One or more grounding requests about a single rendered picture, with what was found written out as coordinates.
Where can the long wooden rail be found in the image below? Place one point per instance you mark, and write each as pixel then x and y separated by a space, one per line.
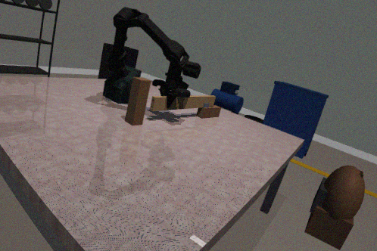
pixel 194 101

